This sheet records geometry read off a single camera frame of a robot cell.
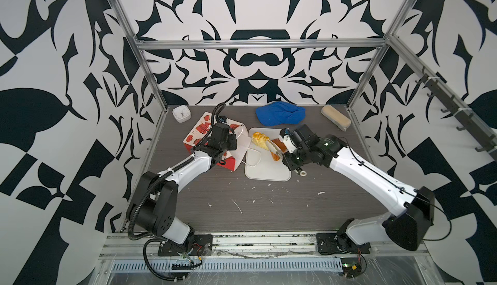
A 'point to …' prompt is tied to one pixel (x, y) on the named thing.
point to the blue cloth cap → (278, 113)
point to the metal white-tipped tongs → (276, 148)
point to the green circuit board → (351, 267)
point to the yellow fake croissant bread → (260, 139)
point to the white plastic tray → (259, 165)
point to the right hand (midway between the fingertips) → (285, 159)
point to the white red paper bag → (231, 159)
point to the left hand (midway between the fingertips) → (232, 132)
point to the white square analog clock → (182, 113)
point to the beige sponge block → (337, 118)
